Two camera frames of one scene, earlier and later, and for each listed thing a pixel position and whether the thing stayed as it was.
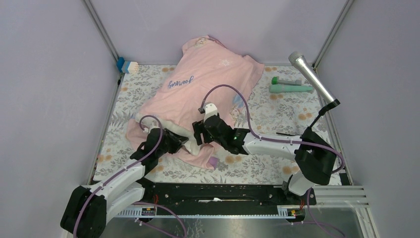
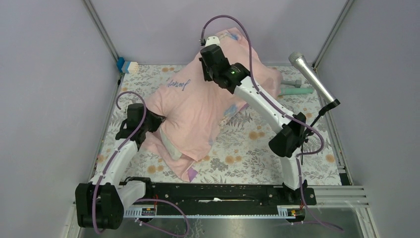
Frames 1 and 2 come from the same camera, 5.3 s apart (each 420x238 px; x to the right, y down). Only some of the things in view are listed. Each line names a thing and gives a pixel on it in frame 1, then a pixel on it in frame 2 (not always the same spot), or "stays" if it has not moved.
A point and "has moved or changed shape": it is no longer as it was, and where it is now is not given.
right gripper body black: (199, 128) → (208, 75)
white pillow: (191, 146) has moved or changed shape
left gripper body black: (171, 144) → (151, 122)
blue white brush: (130, 67) stays
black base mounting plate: (225, 195) stays
